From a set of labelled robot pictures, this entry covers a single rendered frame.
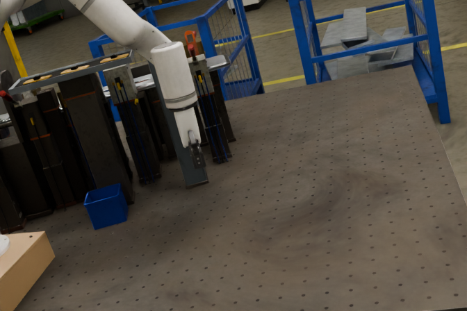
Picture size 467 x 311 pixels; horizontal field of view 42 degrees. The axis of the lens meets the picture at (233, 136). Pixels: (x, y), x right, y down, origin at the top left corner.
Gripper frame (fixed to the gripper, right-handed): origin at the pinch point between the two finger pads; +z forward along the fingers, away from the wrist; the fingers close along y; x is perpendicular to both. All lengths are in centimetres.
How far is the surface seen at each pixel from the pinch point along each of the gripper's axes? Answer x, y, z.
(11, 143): -57, -45, -7
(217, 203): 2.0, -11.4, 19.5
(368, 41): 127, -213, 34
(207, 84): 10.3, -43.6, -8.5
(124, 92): -16.9, -44.7, -13.0
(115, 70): -17, -45, -21
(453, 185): 61, 19, 19
